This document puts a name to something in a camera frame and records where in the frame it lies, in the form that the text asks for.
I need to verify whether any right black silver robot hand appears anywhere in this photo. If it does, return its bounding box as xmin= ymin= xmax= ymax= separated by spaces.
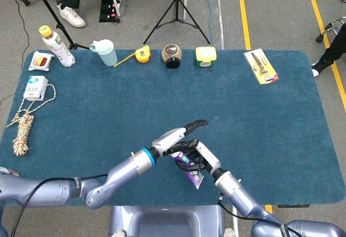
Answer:
xmin=180 ymin=139 xmax=222 ymax=177

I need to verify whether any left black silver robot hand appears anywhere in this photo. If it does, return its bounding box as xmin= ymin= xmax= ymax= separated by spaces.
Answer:
xmin=151 ymin=120 xmax=209 ymax=158

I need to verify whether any purple white toothpaste tube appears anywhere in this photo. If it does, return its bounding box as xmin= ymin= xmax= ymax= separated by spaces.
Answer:
xmin=174 ymin=152 xmax=205 ymax=190

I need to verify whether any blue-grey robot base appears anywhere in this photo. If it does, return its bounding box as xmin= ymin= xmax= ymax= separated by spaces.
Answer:
xmin=109 ymin=205 xmax=225 ymax=237

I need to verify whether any drink bottle yellow cap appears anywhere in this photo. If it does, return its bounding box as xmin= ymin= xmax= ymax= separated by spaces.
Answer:
xmin=38 ymin=25 xmax=76 ymax=67

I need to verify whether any blue carpet table mat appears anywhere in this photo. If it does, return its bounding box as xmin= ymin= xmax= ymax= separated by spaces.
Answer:
xmin=0 ymin=49 xmax=342 ymax=207

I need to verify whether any round glass jar black lid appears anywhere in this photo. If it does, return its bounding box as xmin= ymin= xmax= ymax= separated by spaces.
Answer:
xmin=161 ymin=43 xmax=183 ymax=69

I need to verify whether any yellow tape measure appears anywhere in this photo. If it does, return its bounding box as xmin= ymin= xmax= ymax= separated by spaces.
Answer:
xmin=113 ymin=45 xmax=152 ymax=68

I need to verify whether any green box yellow lid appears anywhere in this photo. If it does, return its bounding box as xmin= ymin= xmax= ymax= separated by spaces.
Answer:
xmin=195 ymin=46 xmax=217 ymax=68

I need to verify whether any razor on yellow blister card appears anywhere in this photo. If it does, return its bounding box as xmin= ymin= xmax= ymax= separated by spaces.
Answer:
xmin=243 ymin=48 xmax=280 ymax=85

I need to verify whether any light blue plastic cup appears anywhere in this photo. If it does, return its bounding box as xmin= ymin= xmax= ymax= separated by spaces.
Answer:
xmin=90 ymin=39 xmax=118 ymax=67

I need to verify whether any black slanted light stand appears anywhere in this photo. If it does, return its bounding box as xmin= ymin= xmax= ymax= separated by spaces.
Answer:
xmin=26 ymin=0 xmax=91 ymax=51

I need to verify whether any black tripod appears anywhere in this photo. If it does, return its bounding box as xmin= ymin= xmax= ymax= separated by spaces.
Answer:
xmin=143 ymin=0 xmax=211 ymax=45

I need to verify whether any black power strip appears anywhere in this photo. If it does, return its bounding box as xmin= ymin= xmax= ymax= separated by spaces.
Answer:
xmin=99 ymin=0 xmax=121 ymax=23

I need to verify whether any white blue tissue pack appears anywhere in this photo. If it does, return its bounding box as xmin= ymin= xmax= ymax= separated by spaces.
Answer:
xmin=23 ymin=75 xmax=49 ymax=102

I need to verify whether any white snack packet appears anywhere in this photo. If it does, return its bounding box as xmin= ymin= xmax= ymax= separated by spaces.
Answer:
xmin=28 ymin=50 xmax=55 ymax=72

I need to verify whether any person in black clothes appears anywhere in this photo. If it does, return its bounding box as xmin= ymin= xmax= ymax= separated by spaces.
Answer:
xmin=310 ymin=23 xmax=346 ymax=78

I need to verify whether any chrome stool base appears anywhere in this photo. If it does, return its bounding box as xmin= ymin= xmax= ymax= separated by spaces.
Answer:
xmin=315 ymin=16 xmax=346 ymax=43

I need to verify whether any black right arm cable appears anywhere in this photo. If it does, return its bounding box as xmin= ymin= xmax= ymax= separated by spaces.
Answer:
xmin=217 ymin=193 xmax=298 ymax=237

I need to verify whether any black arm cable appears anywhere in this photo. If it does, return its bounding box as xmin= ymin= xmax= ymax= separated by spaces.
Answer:
xmin=217 ymin=193 xmax=298 ymax=237
xmin=10 ymin=174 xmax=109 ymax=237

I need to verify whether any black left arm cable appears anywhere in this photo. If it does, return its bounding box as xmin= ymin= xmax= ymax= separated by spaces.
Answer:
xmin=10 ymin=174 xmax=109 ymax=237

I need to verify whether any blue floor cable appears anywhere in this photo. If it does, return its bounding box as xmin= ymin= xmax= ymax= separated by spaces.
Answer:
xmin=195 ymin=0 xmax=214 ymax=45

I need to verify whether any beige braided rope bundle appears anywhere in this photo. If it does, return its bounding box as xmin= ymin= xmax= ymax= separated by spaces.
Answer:
xmin=4 ymin=83 xmax=57 ymax=157

